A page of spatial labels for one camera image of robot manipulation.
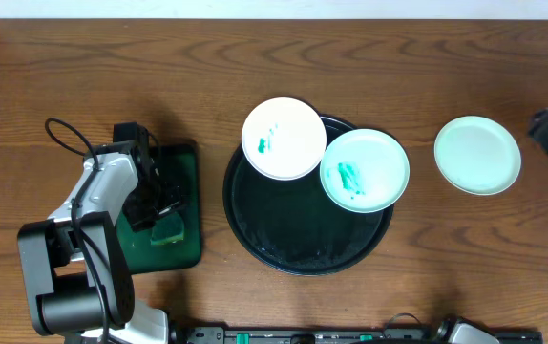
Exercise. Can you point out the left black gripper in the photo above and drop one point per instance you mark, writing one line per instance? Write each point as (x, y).
(158, 205)

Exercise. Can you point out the green scouring sponge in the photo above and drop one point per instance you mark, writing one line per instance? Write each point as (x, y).
(168, 230)

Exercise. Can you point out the pale green plate front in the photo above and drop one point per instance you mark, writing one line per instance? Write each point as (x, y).
(477, 155)

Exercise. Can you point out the pale green plate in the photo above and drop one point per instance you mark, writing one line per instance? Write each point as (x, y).
(364, 171)
(477, 155)

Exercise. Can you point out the white plate with green smear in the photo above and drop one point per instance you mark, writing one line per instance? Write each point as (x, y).
(283, 138)

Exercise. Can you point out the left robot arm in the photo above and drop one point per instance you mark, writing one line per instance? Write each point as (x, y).
(76, 276)

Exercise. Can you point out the black rectangular water tray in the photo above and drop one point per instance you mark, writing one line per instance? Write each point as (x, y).
(180, 167)

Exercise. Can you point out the black round tray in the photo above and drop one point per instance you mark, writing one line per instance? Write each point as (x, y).
(293, 226)

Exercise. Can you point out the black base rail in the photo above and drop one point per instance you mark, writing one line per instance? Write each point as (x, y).
(218, 335)

